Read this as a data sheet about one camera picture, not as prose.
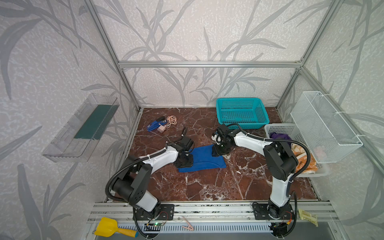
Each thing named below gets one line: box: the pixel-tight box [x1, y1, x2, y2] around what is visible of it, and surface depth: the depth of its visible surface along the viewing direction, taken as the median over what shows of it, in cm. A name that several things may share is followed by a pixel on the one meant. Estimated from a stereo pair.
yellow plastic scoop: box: [94, 217, 139, 238], surface depth 71 cm
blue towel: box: [178, 145, 227, 173], surface depth 91 cm
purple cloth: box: [269, 132, 292, 140], surface depth 96 cm
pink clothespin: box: [182, 216, 195, 231], surface depth 71 cm
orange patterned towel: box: [291, 143, 319, 174], surface depth 81 cm
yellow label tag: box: [298, 208, 319, 227], surface depth 73 cm
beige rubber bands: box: [165, 115, 177, 129], surface depth 114 cm
